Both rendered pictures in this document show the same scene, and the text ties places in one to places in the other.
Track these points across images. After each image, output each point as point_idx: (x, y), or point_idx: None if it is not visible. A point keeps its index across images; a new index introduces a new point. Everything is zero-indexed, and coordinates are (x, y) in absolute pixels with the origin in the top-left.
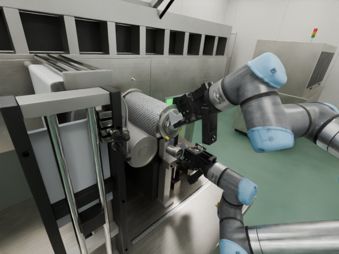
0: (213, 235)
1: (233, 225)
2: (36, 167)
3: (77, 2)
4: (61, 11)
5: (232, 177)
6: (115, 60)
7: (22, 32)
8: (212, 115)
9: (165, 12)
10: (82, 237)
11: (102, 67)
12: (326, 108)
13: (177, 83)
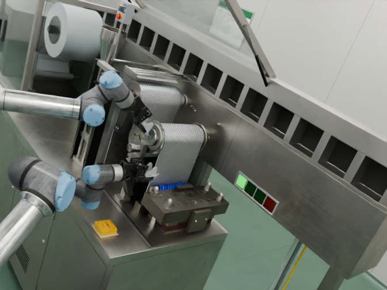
0: (82, 208)
1: (74, 176)
2: (91, 78)
3: (212, 55)
4: (203, 58)
5: (102, 164)
6: (215, 100)
7: (185, 63)
8: (123, 111)
9: (263, 80)
10: (86, 123)
11: (205, 100)
12: (89, 101)
13: (261, 168)
